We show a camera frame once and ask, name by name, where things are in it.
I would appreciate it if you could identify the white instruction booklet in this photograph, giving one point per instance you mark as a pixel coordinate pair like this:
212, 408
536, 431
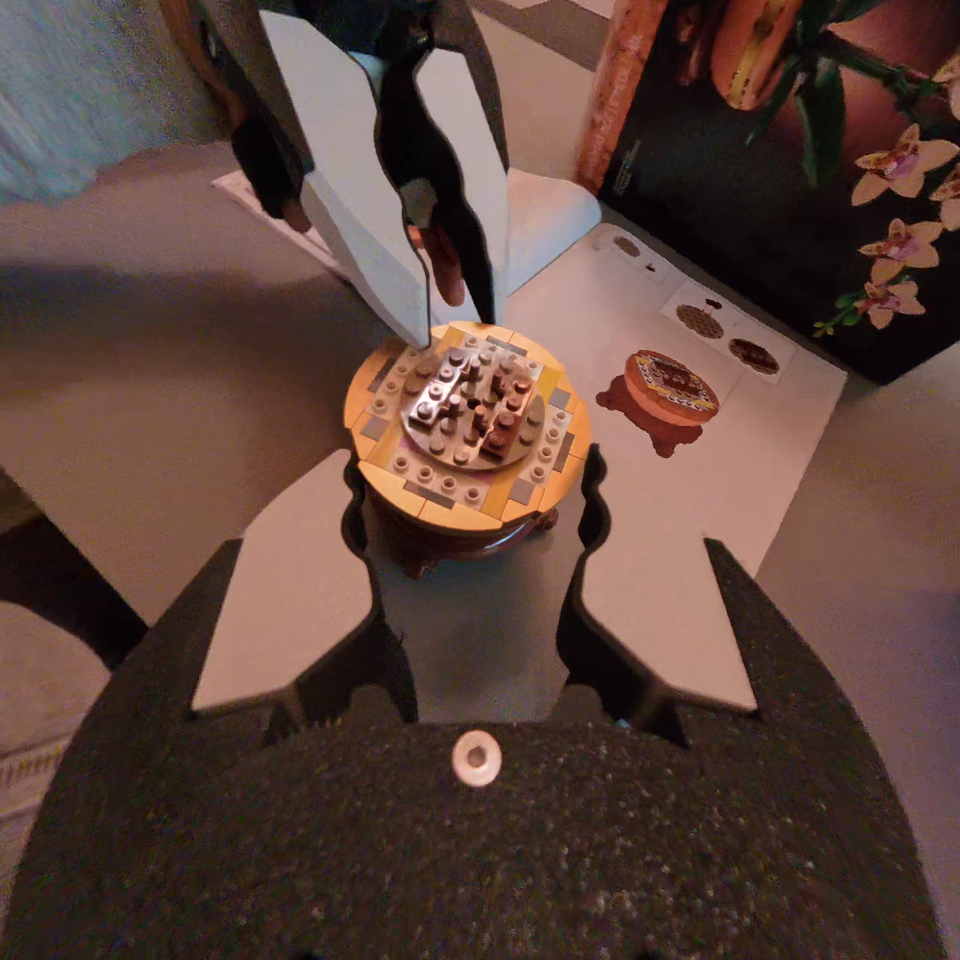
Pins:
675, 330

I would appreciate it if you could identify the brick pot model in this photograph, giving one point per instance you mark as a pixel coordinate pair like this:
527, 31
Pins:
465, 435

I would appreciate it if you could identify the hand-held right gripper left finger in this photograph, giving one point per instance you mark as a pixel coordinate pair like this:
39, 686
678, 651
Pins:
285, 600

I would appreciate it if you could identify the tan round plate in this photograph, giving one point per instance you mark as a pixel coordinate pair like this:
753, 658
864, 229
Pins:
473, 405

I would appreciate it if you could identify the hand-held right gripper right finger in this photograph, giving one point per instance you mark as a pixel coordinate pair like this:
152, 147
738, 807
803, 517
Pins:
660, 600

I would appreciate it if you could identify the black flower print box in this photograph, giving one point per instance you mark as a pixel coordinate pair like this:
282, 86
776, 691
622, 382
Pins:
780, 165

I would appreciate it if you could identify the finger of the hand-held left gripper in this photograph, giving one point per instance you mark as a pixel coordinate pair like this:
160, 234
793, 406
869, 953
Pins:
345, 180
465, 165

